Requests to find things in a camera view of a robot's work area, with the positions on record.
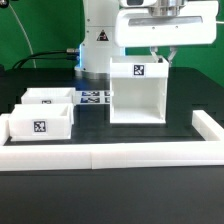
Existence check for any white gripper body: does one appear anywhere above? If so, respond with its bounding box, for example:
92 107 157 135
115 0 219 47

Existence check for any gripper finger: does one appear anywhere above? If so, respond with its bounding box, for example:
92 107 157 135
150 47 159 63
168 46 178 64

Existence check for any white drawer cabinet frame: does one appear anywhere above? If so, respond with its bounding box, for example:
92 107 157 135
110 56 169 124

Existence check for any white front drawer box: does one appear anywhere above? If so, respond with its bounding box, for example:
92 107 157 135
9 103 74 141

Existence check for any white drawer box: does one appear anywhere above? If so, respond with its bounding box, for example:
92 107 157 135
21 87 76 104
9 103 74 141

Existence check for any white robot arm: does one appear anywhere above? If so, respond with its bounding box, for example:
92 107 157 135
75 0 219 79

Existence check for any white rear drawer box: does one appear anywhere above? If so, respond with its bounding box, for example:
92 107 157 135
21 87 76 104

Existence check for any white fiducial marker sheet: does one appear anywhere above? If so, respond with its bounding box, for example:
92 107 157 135
76 90 110 105

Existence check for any white U-shaped fence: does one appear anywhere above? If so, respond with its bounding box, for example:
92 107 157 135
0 110 224 171

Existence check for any black cable bundle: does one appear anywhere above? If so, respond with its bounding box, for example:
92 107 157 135
11 47 81 70

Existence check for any white thin cable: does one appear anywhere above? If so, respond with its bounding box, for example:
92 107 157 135
9 3 38 69

